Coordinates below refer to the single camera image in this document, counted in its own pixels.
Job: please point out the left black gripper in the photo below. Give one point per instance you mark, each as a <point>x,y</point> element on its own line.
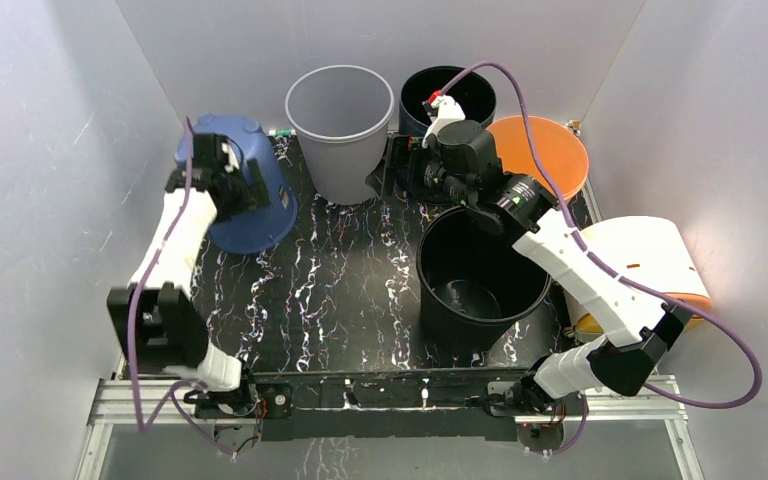
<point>255,196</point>

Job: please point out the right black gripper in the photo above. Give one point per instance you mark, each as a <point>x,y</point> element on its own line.
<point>397,168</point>

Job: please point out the blue plastic bucket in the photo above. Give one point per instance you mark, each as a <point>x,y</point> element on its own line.
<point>253,231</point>

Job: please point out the grey plastic bucket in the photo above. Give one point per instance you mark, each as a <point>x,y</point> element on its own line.
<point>341,115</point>

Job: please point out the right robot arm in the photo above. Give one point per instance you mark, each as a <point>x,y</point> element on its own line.
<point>638,327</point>

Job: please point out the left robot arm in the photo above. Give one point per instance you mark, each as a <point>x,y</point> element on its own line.
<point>156,322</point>

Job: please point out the white and orange container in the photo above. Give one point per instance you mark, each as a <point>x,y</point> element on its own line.
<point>650,251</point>

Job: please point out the dark blue bucket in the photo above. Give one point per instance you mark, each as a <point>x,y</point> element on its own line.
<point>476,97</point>

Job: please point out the large black bucket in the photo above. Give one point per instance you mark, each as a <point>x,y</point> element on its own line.
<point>474,287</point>

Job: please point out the orange bucket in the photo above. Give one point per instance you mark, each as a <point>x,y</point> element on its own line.
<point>562,154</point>

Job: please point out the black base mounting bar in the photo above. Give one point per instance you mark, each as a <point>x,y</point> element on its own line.
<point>491,403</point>

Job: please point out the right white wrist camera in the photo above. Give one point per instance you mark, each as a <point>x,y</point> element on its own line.
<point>442,110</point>

